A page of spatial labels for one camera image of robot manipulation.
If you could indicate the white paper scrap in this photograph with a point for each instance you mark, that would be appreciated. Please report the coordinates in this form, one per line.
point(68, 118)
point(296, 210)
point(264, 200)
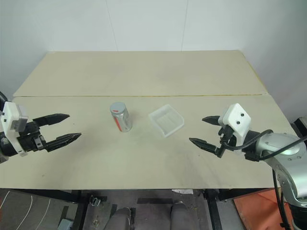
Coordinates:
point(183, 191)

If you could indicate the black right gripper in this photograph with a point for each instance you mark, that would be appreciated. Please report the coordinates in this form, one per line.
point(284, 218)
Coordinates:
point(226, 135)

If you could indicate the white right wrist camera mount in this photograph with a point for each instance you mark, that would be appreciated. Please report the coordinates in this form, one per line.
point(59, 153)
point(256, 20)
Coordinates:
point(236, 117)

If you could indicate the silver and red can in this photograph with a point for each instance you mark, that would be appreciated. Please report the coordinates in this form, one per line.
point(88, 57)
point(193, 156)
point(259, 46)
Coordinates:
point(123, 123)

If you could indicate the clear plastic tray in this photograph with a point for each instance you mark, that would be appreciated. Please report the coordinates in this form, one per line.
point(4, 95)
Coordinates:
point(166, 121)

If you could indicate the black object beside table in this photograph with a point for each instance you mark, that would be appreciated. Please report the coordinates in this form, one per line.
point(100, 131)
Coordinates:
point(299, 128)

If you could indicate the dark rounded grey shape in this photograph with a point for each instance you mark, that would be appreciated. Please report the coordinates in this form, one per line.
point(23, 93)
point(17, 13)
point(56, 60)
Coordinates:
point(183, 216)
point(123, 219)

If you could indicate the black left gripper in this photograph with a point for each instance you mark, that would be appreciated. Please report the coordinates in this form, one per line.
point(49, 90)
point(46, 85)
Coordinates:
point(31, 140)

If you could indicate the orange floor mat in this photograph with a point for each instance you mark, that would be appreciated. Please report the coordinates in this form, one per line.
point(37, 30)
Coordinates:
point(259, 206)

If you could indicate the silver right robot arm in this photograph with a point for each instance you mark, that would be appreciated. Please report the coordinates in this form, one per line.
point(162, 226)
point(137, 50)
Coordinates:
point(287, 149)

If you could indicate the black metal table frame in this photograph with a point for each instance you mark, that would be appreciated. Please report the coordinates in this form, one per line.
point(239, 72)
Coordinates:
point(73, 194)

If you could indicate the blue-grey small box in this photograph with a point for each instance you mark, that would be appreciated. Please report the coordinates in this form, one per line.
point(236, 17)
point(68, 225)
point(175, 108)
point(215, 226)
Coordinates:
point(65, 224)

